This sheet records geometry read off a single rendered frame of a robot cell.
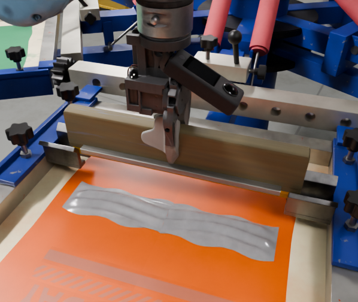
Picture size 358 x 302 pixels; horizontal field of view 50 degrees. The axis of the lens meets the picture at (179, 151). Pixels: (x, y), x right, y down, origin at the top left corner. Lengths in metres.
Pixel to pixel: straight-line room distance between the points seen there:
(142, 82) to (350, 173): 0.39
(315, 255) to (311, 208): 0.07
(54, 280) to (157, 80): 0.32
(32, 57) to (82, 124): 0.60
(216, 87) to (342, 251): 0.29
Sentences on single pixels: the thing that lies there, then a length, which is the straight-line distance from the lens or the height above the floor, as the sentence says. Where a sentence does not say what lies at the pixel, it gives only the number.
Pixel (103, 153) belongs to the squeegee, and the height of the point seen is 1.03.
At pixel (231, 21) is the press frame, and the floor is 1.02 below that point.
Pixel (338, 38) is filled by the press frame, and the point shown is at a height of 1.04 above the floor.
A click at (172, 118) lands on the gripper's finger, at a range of 0.56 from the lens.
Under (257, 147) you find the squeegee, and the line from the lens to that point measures 0.59.
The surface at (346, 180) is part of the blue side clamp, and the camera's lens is 0.71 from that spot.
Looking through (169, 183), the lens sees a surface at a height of 0.96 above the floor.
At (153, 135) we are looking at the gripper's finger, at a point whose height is 1.09.
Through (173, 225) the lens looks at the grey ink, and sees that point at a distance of 0.64.
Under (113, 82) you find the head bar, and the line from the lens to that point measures 0.90.
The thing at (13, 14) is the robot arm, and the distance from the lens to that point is 0.41.
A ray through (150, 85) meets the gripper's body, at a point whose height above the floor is 1.18.
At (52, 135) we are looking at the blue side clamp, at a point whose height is 1.00.
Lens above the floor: 1.44
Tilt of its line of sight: 38 degrees down
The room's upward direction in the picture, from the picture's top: straight up
